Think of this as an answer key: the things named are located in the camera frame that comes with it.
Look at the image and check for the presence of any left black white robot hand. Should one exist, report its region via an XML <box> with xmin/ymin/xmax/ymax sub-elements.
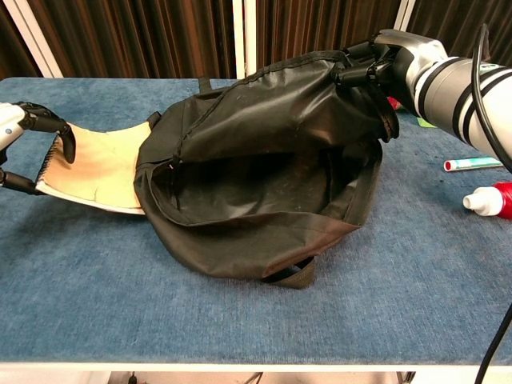
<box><xmin>0</xmin><ymin>101</ymin><xmax>77</xmax><ymax>197</ymax></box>

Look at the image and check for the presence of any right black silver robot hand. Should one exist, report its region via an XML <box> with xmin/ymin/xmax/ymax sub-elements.
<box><xmin>332</xmin><ymin>28</ymin><xmax>447</xmax><ymax>116</ymax></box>

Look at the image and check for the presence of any yellow-green notebook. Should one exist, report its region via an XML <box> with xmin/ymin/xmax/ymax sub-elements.
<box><xmin>36</xmin><ymin>122</ymin><xmax>155</xmax><ymax>215</ymax></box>

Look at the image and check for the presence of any black backpack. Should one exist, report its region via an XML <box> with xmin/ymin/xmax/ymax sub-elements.
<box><xmin>134</xmin><ymin>50</ymin><xmax>401</xmax><ymax>290</ymax></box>

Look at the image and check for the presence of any brown pleated curtain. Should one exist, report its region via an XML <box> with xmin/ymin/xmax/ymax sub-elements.
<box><xmin>0</xmin><ymin>0</ymin><xmax>512</xmax><ymax>80</ymax></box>

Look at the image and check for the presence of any red teal white marker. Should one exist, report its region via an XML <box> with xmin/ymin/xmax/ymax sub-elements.
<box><xmin>443</xmin><ymin>156</ymin><xmax>504</xmax><ymax>172</ymax></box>

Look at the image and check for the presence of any red white bottle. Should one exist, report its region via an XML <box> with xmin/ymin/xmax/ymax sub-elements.
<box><xmin>462</xmin><ymin>182</ymin><xmax>512</xmax><ymax>220</ymax></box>

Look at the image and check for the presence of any blue table cloth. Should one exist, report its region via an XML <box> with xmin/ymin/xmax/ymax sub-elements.
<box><xmin>0</xmin><ymin>77</ymin><xmax>512</xmax><ymax>367</ymax></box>

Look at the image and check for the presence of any white frame post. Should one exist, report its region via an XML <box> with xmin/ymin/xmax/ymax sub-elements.
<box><xmin>230</xmin><ymin>0</ymin><xmax>258</xmax><ymax>80</ymax></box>
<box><xmin>2</xmin><ymin>0</ymin><xmax>64</xmax><ymax>79</ymax></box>
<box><xmin>390</xmin><ymin>0</ymin><xmax>417</xmax><ymax>35</ymax></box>

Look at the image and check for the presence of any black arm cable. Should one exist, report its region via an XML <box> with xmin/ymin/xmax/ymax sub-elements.
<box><xmin>470</xmin><ymin>22</ymin><xmax>512</xmax><ymax>384</ymax></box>

